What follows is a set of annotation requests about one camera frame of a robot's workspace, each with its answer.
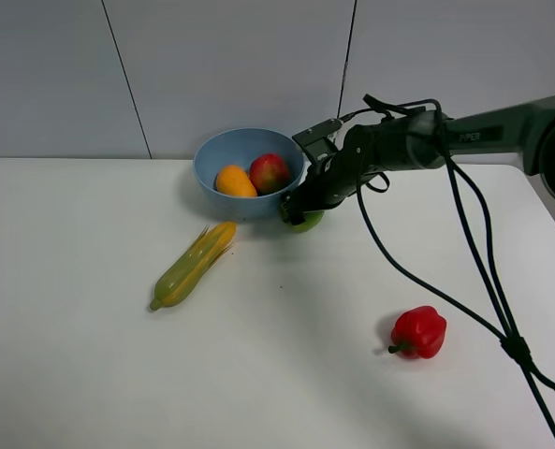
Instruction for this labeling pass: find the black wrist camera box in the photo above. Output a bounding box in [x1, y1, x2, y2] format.
[292, 119, 343, 165]

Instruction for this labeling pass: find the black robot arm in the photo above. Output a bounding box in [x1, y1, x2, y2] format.
[280, 94, 555, 225]

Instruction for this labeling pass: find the green lime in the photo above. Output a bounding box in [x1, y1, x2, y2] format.
[289, 210, 325, 233]

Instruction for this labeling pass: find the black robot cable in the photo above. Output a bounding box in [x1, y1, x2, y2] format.
[355, 95, 555, 449]

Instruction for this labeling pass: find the orange yellow mango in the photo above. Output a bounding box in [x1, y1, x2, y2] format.
[215, 165, 257, 197]

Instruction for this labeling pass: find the blue plastic bowl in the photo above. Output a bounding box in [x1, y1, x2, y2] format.
[193, 128, 305, 222]

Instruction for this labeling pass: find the corn cob with husk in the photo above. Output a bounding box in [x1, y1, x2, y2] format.
[149, 222, 237, 311]

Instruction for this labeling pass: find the red pomegranate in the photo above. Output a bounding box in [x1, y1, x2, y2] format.
[249, 153, 290, 195]

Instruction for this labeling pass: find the red bell pepper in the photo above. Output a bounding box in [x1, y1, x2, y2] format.
[387, 306, 447, 359]

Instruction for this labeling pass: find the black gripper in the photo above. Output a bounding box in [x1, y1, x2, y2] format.
[279, 156, 366, 225]

